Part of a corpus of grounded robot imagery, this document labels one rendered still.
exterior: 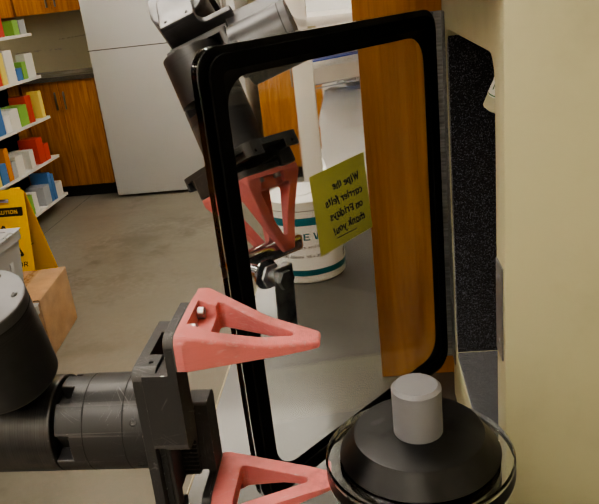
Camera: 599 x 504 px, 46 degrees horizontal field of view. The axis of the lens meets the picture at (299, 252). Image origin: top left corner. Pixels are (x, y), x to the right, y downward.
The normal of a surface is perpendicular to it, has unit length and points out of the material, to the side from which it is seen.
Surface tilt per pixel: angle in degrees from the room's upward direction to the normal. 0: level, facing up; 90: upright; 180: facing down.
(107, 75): 90
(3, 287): 17
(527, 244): 90
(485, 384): 0
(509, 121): 90
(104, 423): 58
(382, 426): 0
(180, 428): 90
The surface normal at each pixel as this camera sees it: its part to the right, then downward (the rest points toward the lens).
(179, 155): -0.07, 0.36
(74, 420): -0.11, -0.19
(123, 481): -0.11, -0.93
